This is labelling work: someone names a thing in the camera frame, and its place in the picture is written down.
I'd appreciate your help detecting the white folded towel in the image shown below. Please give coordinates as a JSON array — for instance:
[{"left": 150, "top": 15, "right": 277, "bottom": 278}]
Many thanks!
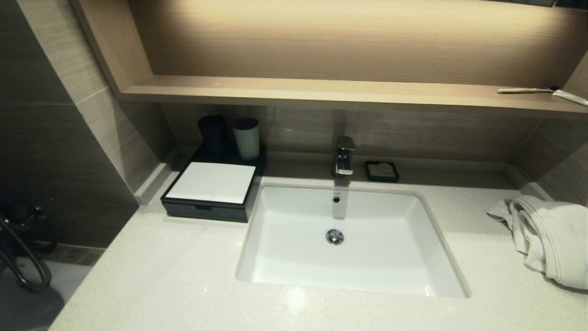
[{"left": 486, "top": 195, "right": 588, "bottom": 291}]

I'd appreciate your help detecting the white rectangular sink basin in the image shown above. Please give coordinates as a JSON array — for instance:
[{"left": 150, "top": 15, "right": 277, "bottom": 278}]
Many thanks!
[{"left": 235, "top": 183, "right": 472, "bottom": 299}]

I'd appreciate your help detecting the black box drawer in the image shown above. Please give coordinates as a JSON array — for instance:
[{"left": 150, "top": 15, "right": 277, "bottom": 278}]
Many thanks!
[{"left": 161, "top": 198, "right": 249, "bottom": 224}]

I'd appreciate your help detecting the thick black cable loop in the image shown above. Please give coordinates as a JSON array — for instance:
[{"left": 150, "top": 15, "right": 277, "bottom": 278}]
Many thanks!
[{"left": 0, "top": 207, "right": 52, "bottom": 293}]

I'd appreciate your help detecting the white toothpaste tube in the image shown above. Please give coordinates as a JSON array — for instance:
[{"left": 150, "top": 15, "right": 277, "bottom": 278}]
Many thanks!
[{"left": 552, "top": 90, "right": 588, "bottom": 107}]

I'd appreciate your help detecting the black cup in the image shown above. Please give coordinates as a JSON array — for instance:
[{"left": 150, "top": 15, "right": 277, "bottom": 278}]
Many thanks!
[{"left": 198, "top": 115, "right": 227, "bottom": 155}]

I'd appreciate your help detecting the white cup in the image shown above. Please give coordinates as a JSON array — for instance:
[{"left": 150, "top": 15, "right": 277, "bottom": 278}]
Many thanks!
[{"left": 232, "top": 117, "right": 260, "bottom": 161}]

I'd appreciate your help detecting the black square soap dish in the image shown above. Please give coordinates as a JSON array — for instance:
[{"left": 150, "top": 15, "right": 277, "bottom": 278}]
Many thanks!
[{"left": 365, "top": 160, "right": 400, "bottom": 183}]

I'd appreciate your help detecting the chrome faucet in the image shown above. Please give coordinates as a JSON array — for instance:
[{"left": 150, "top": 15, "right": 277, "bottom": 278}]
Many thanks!
[{"left": 332, "top": 135, "right": 357, "bottom": 178}]

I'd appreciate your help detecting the wooden wall shelf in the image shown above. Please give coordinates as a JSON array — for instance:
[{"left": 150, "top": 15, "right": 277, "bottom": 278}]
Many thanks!
[{"left": 117, "top": 75, "right": 588, "bottom": 121}]

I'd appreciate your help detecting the black amenity box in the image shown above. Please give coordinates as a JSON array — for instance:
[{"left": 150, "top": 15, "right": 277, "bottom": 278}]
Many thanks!
[{"left": 160, "top": 144, "right": 268, "bottom": 224}]

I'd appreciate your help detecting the beige toothbrush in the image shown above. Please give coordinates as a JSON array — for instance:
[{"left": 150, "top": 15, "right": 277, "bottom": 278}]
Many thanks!
[{"left": 497, "top": 86, "right": 560, "bottom": 94}]

